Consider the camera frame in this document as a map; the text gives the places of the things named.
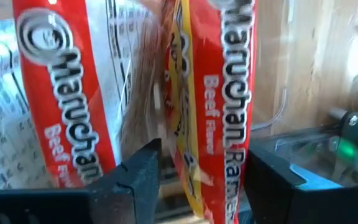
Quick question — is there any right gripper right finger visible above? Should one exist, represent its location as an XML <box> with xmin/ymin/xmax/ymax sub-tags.
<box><xmin>246</xmin><ymin>148</ymin><xmax>358</xmax><ymax>224</ymax></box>

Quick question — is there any red Maruchan beef noodle pack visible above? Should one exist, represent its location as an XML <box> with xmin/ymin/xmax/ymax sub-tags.
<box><xmin>11</xmin><ymin>0</ymin><xmax>172</xmax><ymax>190</ymax></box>
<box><xmin>163</xmin><ymin>0</ymin><xmax>257</xmax><ymax>224</ymax></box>
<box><xmin>0</xmin><ymin>18</ymin><xmax>54</xmax><ymax>191</ymax></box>

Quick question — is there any clear plastic bin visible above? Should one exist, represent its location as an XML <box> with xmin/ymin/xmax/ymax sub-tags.
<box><xmin>250</xmin><ymin>0</ymin><xmax>358</xmax><ymax>200</ymax></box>

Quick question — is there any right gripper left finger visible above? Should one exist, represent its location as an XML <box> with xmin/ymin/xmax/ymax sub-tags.
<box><xmin>0</xmin><ymin>138</ymin><xmax>163</xmax><ymax>224</ymax></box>

